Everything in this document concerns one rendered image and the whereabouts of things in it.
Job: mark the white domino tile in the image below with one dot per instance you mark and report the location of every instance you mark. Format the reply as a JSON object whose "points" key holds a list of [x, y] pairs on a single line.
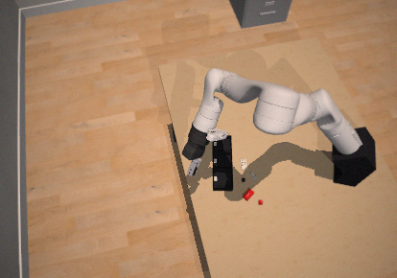
{"points": [[243, 164]]}

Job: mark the red nine-volt battery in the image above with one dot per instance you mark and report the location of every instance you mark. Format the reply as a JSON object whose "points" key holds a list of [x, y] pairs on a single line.
{"points": [[248, 194]]}

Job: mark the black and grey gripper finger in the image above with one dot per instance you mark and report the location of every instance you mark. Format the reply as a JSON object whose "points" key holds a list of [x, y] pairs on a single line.
{"points": [[192, 167], [199, 160]]}

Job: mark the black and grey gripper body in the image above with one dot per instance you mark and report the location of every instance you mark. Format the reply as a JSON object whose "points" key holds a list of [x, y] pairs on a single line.
{"points": [[201, 133]]}

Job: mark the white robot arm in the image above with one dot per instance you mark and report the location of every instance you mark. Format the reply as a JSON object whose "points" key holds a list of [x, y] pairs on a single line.
{"points": [[276, 107]]}

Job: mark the black rack of three bins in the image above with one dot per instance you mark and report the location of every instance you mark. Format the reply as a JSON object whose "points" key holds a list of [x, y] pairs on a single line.
{"points": [[222, 165]]}

